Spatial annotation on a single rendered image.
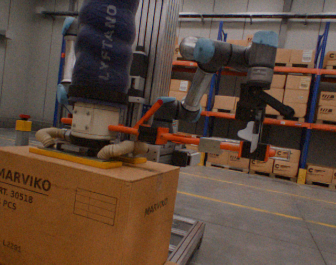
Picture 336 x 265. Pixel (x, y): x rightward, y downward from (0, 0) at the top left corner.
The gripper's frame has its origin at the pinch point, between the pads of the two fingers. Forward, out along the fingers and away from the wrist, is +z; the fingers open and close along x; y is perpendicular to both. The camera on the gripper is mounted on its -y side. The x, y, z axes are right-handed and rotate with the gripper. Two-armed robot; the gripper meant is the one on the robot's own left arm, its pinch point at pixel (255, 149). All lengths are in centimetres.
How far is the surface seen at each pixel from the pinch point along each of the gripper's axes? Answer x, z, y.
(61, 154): 15, 11, 62
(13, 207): 20, 32, 75
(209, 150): 3.5, 2.3, 13.2
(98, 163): 14.8, 11.3, 46.3
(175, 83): -701, -131, 318
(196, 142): 3.5, 0.3, 18.1
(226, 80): -840, -176, 193
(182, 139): 3.5, 0.1, 22.7
